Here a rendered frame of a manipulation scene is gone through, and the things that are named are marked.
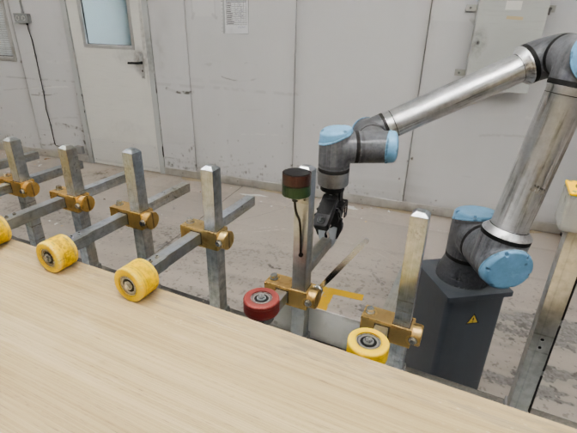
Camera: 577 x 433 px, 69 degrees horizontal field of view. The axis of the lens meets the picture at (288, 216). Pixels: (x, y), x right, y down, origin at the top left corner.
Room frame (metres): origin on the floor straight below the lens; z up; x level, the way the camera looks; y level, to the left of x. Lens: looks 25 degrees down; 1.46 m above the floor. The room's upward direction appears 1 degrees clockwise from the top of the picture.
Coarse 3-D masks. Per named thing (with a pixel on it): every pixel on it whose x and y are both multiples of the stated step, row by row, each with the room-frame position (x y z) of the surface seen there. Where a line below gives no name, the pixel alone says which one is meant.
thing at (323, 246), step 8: (320, 240) 1.13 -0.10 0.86; (328, 240) 1.13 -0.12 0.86; (320, 248) 1.07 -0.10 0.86; (328, 248) 1.11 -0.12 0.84; (312, 256) 1.03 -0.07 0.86; (320, 256) 1.06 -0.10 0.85; (312, 264) 1.00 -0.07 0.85; (280, 296) 0.83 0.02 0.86; (280, 304) 0.82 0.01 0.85; (256, 320) 0.75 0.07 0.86; (264, 320) 0.74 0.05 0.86; (272, 320) 0.78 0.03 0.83
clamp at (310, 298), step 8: (272, 280) 0.89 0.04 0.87; (280, 280) 0.89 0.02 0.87; (288, 280) 0.89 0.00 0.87; (272, 288) 0.87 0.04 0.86; (280, 288) 0.86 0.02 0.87; (288, 288) 0.85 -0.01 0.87; (312, 288) 0.86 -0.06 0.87; (288, 296) 0.85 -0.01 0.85; (296, 296) 0.84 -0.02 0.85; (304, 296) 0.83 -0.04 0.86; (312, 296) 0.83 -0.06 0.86; (320, 296) 0.87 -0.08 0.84; (288, 304) 0.85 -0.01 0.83; (296, 304) 0.84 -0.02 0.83; (304, 304) 0.83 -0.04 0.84; (312, 304) 0.83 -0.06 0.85
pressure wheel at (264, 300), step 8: (256, 288) 0.80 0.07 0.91; (264, 288) 0.80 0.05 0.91; (248, 296) 0.77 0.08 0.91; (256, 296) 0.77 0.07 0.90; (264, 296) 0.77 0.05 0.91; (272, 296) 0.77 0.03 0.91; (248, 304) 0.74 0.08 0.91; (256, 304) 0.74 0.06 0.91; (264, 304) 0.74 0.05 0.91; (272, 304) 0.74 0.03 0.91; (248, 312) 0.73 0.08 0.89; (256, 312) 0.73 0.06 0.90; (264, 312) 0.73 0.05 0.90; (272, 312) 0.74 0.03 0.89
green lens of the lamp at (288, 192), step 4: (284, 188) 0.81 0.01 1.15; (288, 188) 0.80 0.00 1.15; (292, 188) 0.80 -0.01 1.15; (304, 188) 0.80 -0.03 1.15; (308, 188) 0.81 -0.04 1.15; (284, 192) 0.80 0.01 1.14; (288, 192) 0.80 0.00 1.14; (292, 192) 0.79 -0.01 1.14; (296, 192) 0.79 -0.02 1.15; (300, 192) 0.79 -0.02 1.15; (304, 192) 0.80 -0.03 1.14; (308, 192) 0.81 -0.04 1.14; (284, 196) 0.80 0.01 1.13; (288, 196) 0.80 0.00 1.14; (292, 196) 0.79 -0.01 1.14; (296, 196) 0.79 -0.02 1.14; (300, 196) 0.79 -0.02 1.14; (304, 196) 0.80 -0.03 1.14; (308, 196) 0.81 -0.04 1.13
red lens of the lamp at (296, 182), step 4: (284, 176) 0.81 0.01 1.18; (288, 176) 0.80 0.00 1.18; (308, 176) 0.80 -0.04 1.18; (284, 180) 0.81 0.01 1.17; (288, 180) 0.80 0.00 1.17; (292, 180) 0.79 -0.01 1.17; (296, 180) 0.79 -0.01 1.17; (300, 180) 0.79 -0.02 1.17; (304, 180) 0.80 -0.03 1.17; (308, 180) 0.80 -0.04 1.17; (284, 184) 0.81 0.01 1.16; (288, 184) 0.80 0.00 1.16; (292, 184) 0.79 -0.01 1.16; (296, 184) 0.79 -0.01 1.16; (300, 184) 0.79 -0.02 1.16; (304, 184) 0.80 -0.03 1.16; (308, 184) 0.81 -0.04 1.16
